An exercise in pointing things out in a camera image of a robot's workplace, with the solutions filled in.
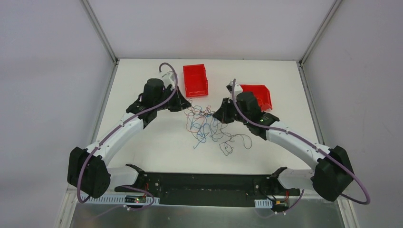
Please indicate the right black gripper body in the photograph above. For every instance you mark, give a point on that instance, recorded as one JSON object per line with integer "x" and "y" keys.
{"x": 226, "y": 110}

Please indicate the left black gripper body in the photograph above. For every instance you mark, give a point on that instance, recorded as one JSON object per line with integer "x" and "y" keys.
{"x": 175, "y": 100}

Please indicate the red bin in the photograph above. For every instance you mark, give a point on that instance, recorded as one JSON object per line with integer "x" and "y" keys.
{"x": 195, "y": 81}
{"x": 262, "y": 95}

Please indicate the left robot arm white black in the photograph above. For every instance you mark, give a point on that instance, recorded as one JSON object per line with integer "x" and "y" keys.
{"x": 88, "y": 168}

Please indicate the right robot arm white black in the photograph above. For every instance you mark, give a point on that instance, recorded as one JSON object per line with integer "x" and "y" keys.
{"x": 330, "y": 169}

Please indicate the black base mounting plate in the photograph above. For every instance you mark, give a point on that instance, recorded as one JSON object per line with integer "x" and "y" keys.
{"x": 221, "y": 190}

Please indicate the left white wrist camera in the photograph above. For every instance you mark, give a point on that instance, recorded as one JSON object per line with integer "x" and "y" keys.
{"x": 168, "y": 78}

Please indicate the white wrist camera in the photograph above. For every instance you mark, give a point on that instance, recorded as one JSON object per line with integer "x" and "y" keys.
{"x": 168, "y": 78}
{"x": 234, "y": 88}

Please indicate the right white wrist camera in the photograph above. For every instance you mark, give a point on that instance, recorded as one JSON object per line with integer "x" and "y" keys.
{"x": 234, "y": 88}

